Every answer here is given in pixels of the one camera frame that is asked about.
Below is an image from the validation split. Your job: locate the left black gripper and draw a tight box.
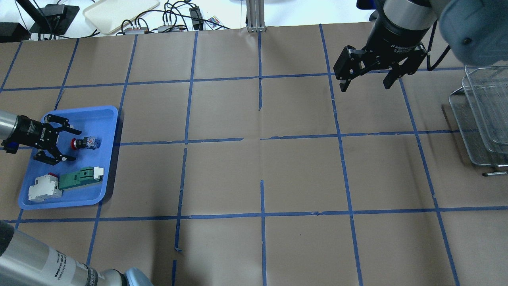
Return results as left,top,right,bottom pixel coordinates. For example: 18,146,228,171
2,114,82,165

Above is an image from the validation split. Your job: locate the wire mesh shelf basket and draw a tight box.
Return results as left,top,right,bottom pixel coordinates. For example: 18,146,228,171
448,63,508,177

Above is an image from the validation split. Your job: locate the white circuit breaker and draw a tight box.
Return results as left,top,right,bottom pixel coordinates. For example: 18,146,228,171
28,174,62,202

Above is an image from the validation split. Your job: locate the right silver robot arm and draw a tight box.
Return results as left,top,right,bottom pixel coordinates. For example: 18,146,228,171
333,0,508,92

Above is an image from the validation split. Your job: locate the black power adapter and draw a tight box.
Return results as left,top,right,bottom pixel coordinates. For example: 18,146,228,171
189,6,204,31

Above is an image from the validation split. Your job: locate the green terminal block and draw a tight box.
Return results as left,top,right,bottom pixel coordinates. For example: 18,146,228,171
58,166,104,190

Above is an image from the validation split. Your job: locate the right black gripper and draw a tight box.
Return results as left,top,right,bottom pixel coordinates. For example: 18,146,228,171
333,12,427,93

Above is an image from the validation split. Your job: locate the aluminium frame post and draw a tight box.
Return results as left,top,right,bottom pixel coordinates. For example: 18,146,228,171
246,0,266,33

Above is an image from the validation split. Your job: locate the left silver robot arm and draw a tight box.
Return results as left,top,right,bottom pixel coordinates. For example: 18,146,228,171
1,76,350,286

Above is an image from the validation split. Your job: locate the blue plastic tray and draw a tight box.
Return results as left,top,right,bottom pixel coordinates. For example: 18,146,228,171
18,105,119,210

